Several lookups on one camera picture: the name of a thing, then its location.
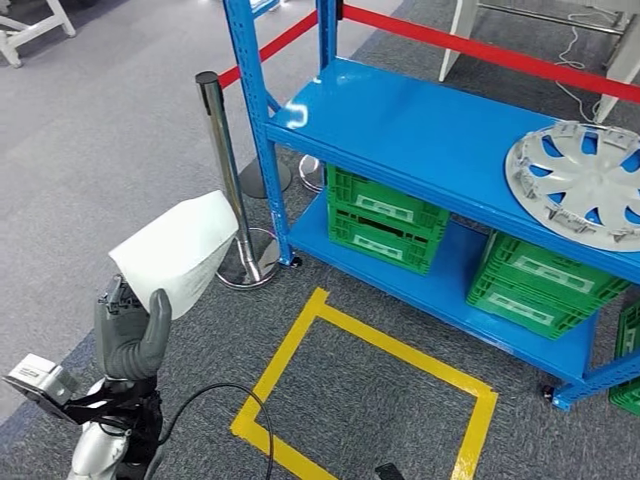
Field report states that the blue metal shelf rack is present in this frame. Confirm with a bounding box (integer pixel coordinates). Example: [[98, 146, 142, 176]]
[[222, 0, 640, 413]]

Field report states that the white floor cable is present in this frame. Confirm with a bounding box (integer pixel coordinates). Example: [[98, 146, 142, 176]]
[[553, 9, 617, 125]]

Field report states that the green plastic crate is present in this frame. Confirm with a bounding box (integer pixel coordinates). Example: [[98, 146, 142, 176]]
[[466, 230, 632, 342], [608, 301, 640, 419], [325, 164, 451, 277]]

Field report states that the red barrier belt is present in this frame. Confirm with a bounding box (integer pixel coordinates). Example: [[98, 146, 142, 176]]
[[341, 3, 640, 105], [218, 9, 319, 91]]

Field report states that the grey wheel cover hubcap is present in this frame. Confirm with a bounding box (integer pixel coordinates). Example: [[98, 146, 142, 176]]
[[505, 121, 640, 254]]

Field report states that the white triangular plastic part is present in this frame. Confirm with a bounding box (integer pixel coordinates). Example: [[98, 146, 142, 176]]
[[108, 190, 240, 321]]

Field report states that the white desk with metal bars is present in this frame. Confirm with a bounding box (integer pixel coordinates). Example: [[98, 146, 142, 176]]
[[438, 0, 640, 125]]

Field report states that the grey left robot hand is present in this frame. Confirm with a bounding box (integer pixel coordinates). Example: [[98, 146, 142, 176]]
[[93, 274, 174, 383]]

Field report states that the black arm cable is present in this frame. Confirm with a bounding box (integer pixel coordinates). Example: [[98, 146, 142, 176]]
[[145, 382, 275, 480]]

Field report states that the white table leg frame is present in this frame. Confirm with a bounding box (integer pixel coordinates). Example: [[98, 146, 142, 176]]
[[0, 0, 77, 69]]

